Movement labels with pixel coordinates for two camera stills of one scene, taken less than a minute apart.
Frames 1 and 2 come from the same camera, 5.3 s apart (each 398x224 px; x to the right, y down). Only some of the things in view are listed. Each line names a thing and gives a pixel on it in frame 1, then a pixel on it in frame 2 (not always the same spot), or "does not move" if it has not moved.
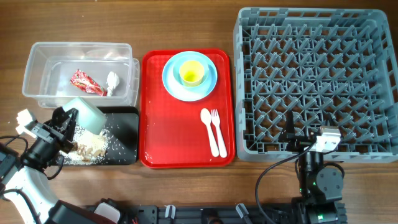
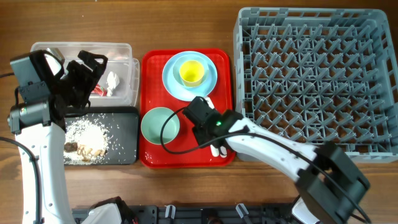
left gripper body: (46, 144) to (74, 92)
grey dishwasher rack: (331, 67) does not move
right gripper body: (299, 143) to (201, 133)
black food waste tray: (121, 134) does not move
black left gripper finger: (73, 113) to (89, 60)
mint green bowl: (88, 117) to (152, 122)
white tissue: (112, 81) does not move
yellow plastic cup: (191, 71) does not move
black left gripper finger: (59, 115) to (73, 68)
